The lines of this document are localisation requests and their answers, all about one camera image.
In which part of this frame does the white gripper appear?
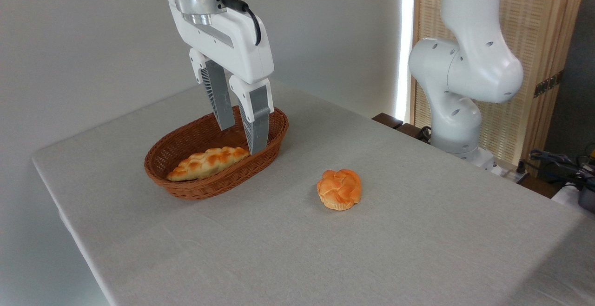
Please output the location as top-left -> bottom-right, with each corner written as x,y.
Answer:
160,0 -> 275,156

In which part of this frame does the round braided bread roll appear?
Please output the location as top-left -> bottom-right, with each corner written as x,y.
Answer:
317,169 -> 362,211

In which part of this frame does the long braided bread loaf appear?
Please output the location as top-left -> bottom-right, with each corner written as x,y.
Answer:
166,146 -> 251,182

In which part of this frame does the brown oval wicker basket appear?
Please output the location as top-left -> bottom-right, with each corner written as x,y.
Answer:
144,105 -> 289,200

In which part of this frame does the dark wooden side table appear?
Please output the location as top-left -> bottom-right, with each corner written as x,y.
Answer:
371,113 -> 433,145

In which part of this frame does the grey tablecloth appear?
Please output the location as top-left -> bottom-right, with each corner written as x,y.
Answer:
32,79 -> 595,306

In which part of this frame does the white power strip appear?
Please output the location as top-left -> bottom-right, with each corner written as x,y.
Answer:
492,163 -> 530,184

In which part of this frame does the dark metal screen hinge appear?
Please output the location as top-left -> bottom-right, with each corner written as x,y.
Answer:
533,69 -> 565,99

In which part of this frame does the wooden lattice folding screen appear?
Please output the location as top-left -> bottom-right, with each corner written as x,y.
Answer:
410,0 -> 589,176

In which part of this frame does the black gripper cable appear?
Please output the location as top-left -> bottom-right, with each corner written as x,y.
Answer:
220,0 -> 262,47

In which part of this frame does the black cable bundle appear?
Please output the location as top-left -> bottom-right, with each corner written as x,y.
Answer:
517,144 -> 595,191

